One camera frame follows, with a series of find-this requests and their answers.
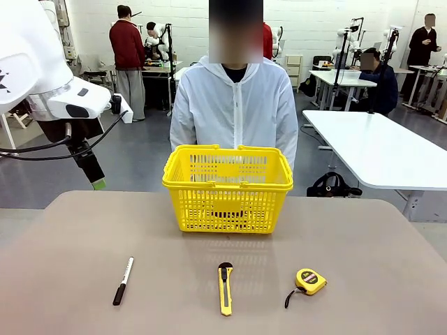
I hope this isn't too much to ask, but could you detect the background workbench with clutter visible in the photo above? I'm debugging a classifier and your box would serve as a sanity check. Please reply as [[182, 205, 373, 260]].
[[141, 59, 184, 111]]

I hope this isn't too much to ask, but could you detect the person in white hooded jacket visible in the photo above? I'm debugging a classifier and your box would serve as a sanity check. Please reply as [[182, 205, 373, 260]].
[[169, 0, 300, 170]]

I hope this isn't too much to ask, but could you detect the person in red jacket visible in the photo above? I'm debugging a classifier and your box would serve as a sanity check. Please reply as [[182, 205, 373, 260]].
[[108, 4, 147, 122]]

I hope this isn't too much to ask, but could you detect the seated person in dark clothes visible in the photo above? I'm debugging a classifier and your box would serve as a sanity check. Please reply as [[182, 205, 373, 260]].
[[358, 47, 400, 116]]

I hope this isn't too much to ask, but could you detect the person's right forearm white sleeve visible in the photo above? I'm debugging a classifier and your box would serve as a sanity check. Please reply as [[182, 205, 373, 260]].
[[169, 114, 198, 153]]

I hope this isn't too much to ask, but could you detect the white drawer cabinet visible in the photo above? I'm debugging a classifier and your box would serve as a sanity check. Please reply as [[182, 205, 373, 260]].
[[285, 54, 304, 94]]

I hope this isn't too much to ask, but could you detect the standing person in black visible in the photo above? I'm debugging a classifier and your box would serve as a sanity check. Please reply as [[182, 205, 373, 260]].
[[400, 13, 441, 103]]

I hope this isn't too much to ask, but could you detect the white black marker pen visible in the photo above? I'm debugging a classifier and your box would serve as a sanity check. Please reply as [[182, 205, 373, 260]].
[[112, 256, 135, 307]]

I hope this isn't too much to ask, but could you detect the person's left forearm white sleeve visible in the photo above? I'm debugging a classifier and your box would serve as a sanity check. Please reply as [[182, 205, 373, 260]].
[[274, 121, 300, 170]]

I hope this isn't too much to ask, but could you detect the white background table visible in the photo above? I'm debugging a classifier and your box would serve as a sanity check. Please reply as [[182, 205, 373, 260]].
[[308, 68, 379, 112]]

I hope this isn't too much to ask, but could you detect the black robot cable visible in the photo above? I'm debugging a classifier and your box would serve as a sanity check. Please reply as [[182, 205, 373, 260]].
[[0, 110, 129, 161], [0, 122, 73, 154]]

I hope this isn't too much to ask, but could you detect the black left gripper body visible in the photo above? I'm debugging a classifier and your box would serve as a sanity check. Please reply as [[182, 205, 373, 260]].
[[36, 117, 105, 144]]

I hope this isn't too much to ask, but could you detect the yellow plastic shopping basket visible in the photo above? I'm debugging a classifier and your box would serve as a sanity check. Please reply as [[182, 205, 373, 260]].
[[161, 144, 294, 235]]

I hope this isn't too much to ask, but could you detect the black bag on floor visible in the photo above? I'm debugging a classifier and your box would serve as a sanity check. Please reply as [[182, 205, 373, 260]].
[[306, 171, 363, 198]]

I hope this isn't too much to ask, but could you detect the yellow utility knife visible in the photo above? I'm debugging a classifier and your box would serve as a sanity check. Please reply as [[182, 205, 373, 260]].
[[217, 262, 234, 317]]

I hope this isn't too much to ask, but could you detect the yellow tape measure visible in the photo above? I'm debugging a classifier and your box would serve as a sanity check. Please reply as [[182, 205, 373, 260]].
[[284, 267, 328, 309]]

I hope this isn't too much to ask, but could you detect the white humanoid background robot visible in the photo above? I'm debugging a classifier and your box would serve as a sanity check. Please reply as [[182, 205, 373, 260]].
[[145, 21, 169, 62]]

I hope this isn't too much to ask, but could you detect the large white table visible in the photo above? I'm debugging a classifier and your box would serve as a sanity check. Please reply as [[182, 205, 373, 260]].
[[301, 109, 447, 223]]

